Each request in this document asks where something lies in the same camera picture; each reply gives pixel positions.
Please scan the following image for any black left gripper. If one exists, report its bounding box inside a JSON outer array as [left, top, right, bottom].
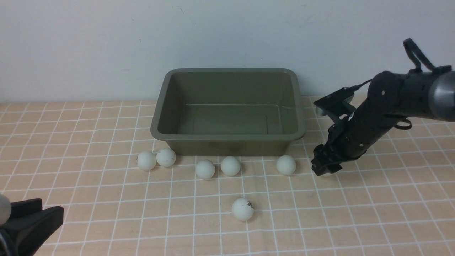
[[0, 199, 64, 256]]

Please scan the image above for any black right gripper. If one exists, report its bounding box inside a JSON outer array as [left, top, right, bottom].
[[311, 101, 395, 176]]

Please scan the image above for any white ball front marked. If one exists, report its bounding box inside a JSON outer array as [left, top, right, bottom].
[[232, 198, 255, 222]]

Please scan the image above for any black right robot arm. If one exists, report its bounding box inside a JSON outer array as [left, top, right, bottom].
[[311, 66, 454, 176]]

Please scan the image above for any peach grid tablecloth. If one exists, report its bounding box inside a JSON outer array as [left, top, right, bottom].
[[0, 97, 455, 256]]

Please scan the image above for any green plastic bin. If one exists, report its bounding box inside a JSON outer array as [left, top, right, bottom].
[[150, 68, 306, 156]]

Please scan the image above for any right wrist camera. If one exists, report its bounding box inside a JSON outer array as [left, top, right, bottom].
[[314, 87, 356, 123]]

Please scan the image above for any black right camera cable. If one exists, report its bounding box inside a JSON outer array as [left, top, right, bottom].
[[350, 38, 438, 91]]

